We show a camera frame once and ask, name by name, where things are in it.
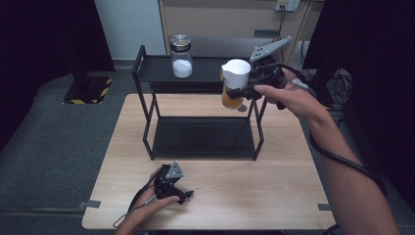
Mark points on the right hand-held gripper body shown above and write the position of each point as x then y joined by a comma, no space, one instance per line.
267,75

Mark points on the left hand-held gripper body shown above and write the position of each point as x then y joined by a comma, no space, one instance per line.
168,184

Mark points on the amber bottle with white cap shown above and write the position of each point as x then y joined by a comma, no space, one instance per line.
235,76

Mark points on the glass jar with silver lid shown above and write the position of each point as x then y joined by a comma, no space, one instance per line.
181,62

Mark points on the black metal two-tier rack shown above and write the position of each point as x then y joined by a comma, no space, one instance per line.
156,70

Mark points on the person's left hand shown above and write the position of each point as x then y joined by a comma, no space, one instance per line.
147,210

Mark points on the person's right hand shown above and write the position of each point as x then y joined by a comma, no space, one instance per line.
293,96

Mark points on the round dark table grommet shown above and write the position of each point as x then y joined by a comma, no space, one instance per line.
243,108

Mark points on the beige wooden cabinet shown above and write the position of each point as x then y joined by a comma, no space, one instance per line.
221,16

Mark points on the grey tape piece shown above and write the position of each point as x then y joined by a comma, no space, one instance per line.
89,204
325,207

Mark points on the black curtain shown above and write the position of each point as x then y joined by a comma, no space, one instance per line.
45,36
378,65

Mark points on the white wall socket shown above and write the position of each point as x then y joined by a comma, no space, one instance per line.
287,4

